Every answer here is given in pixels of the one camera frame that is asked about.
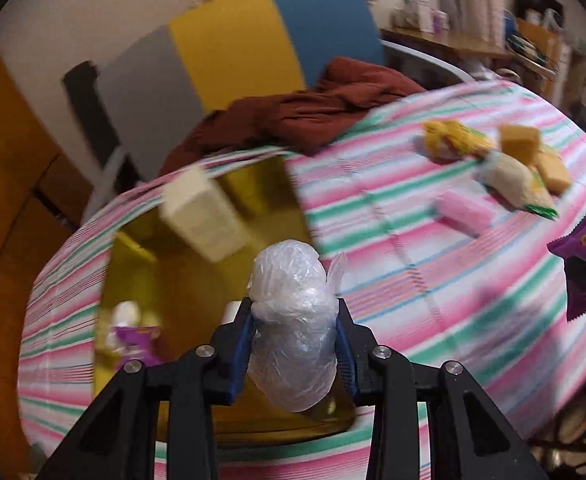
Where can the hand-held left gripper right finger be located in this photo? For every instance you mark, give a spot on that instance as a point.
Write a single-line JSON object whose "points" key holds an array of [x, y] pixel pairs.
{"points": [[345, 355]]}

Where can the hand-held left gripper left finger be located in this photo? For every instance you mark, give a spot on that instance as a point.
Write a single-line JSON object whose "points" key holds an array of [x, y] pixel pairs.
{"points": [[240, 345]]}

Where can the purple snack packet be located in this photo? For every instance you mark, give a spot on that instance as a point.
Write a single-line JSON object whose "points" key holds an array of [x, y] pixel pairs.
{"points": [[133, 345], [580, 255]]}

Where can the plastic-wrapped white bun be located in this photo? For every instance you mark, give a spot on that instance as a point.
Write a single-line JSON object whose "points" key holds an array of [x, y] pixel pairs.
{"points": [[293, 320]]}

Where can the gold tin tray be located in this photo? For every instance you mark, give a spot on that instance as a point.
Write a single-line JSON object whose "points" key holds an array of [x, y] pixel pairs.
{"points": [[183, 285]]}

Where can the tan sponge cake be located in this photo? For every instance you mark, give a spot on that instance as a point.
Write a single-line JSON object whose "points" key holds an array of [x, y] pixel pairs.
{"points": [[519, 145], [553, 172]]}

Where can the white snack packet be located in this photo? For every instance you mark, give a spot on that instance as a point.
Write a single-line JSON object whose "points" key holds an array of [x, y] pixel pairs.
{"points": [[125, 315]]}

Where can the cream cardboard box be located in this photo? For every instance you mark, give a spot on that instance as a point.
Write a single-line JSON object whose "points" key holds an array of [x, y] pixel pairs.
{"points": [[203, 215]]}

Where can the pink snack packet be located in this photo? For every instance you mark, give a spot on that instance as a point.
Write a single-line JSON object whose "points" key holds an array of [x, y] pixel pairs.
{"points": [[465, 212]]}

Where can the yellow snack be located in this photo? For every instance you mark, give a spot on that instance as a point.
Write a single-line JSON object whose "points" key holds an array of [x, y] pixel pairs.
{"points": [[453, 140]]}

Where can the striped tablecloth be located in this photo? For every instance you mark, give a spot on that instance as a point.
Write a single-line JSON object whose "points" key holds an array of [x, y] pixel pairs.
{"points": [[423, 285]]}

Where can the cluttered wooden shelf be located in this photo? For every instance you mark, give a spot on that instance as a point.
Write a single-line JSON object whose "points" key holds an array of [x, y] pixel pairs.
{"points": [[538, 45]]}

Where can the dark red cloth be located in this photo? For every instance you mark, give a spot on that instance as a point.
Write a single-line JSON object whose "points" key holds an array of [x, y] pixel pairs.
{"points": [[313, 110]]}

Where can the wooden side table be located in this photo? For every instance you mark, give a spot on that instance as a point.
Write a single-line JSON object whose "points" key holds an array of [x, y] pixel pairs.
{"points": [[448, 42]]}

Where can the black rolled mat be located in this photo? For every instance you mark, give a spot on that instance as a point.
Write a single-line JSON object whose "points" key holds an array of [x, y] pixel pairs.
{"points": [[90, 105]]}

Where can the wooden wardrobe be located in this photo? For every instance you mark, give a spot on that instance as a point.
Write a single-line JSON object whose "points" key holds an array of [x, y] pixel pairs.
{"points": [[13, 160]]}

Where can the grey yellow blue chair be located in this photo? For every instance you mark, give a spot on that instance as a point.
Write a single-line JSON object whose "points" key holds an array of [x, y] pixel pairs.
{"points": [[233, 50]]}

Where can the small pink box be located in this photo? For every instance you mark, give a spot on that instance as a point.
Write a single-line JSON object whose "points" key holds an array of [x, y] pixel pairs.
{"points": [[441, 21]]}

